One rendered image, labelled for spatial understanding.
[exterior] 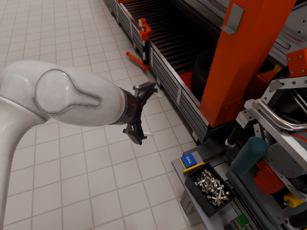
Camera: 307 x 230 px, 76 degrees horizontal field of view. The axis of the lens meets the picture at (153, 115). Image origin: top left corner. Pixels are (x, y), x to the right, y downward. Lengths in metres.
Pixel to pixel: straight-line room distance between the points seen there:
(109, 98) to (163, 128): 1.48
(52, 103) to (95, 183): 1.35
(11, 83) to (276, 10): 0.82
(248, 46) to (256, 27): 0.08
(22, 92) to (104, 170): 1.29
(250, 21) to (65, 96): 0.70
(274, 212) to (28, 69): 1.41
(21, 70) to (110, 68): 2.05
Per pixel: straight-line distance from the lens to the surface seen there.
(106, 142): 1.79
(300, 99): 1.03
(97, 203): 1.60
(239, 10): 0.88
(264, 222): 1.51
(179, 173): 1.14
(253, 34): 0.86
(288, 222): 0.87
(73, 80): 0.33
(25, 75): 0.47
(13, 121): 0.47
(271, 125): 0.75
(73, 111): 0.33
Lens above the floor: 1.50
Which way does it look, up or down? 52 degrees down
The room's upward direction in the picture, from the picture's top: straight up
